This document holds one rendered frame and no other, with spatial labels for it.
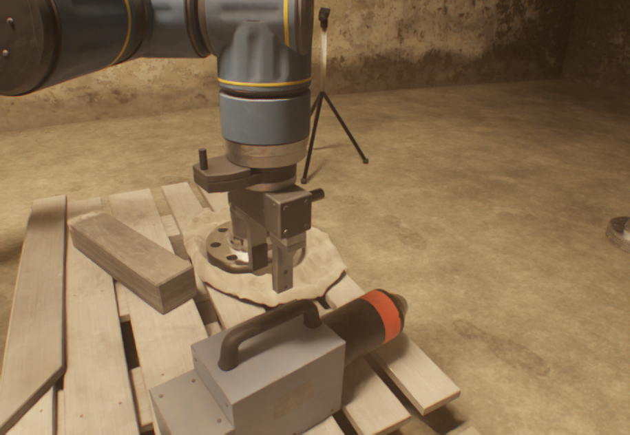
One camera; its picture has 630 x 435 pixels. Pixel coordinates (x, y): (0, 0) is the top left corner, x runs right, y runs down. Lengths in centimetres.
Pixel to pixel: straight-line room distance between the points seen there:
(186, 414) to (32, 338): 47
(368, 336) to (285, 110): 46
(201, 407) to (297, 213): 34
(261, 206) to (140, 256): 61
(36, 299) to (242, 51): 87
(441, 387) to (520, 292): 64
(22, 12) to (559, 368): 123
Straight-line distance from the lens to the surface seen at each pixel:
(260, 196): 53
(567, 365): 128
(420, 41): 431
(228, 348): 66
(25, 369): 101
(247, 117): 48
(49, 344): 104
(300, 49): 48
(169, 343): 98
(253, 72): 47
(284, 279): 59
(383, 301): 84
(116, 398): 91
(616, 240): 192
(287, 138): 49
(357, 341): 79
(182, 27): 49
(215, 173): 50
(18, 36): 37
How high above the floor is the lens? 81
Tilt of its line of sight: 26 degrees down
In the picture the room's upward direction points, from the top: 1 degrees clockwise
